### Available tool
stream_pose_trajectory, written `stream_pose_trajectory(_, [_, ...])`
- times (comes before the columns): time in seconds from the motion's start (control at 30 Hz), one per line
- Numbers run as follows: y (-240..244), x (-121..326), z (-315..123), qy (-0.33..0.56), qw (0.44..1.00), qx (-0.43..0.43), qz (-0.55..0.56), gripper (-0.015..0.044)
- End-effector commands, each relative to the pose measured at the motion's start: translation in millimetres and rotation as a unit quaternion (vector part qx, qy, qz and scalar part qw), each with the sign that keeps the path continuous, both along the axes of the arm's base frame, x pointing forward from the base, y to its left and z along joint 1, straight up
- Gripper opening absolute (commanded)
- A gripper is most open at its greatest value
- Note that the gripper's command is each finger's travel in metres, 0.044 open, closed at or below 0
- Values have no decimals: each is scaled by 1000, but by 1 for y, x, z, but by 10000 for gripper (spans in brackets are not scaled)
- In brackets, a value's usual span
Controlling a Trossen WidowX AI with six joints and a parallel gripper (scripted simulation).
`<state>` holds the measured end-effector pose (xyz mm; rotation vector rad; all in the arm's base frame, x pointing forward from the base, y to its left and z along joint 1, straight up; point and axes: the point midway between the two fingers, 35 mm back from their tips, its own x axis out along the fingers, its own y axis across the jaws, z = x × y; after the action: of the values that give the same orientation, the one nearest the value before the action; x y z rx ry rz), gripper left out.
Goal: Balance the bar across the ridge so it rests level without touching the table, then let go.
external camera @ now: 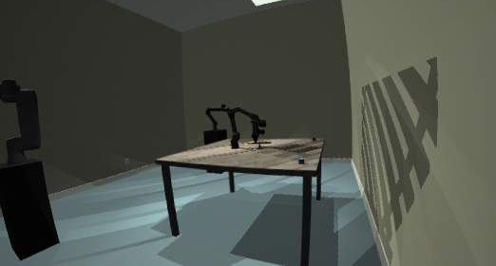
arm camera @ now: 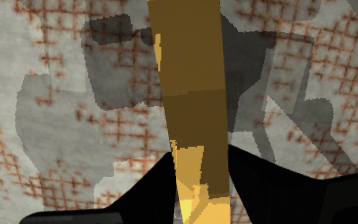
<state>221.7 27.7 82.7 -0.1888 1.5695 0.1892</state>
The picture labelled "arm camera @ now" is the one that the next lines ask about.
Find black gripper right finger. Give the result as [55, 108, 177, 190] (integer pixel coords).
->
[227, 144, 358, 224]

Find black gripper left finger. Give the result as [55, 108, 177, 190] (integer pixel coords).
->
[19, 152, 176, 224]

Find yellow bar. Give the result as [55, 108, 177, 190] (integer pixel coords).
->
[147, 0, 231, 224]

